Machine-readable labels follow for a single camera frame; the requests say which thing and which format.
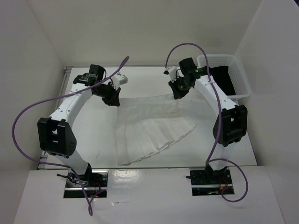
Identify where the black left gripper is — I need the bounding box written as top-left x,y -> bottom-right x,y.
93,82 -> 121,106

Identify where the white pleated skirt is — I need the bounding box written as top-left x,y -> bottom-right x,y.
115,94 -> 197,166

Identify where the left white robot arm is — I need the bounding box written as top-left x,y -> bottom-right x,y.
37,64 -> 128,187

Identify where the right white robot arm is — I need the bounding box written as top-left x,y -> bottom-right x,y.
164,57 -> 248,183

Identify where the black folded skirt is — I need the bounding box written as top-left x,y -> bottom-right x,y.
209,66 -> 235,96

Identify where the white plastic basket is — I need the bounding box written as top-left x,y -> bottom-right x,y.
207,54 -> 251,100

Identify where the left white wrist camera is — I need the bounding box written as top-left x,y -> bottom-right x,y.
110,73 -> 128,90

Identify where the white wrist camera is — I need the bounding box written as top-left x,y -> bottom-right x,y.
110,73 -> 128,90
164,66 -> 179,82

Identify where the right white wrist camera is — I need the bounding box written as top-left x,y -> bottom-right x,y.
164,66 -> 179,82

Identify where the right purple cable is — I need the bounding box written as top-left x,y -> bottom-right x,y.
164,43 -> 249,203

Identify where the purple cable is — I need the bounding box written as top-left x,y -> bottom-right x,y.
12,56 -> 130,216
164,43 -> 249,203

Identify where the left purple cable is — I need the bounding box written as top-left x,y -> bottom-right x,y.
12,56 -> 130,216

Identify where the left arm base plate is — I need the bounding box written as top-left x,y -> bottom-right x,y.
62,170 -> 108,199

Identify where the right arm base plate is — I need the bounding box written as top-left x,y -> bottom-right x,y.
186,168 -> 235,196

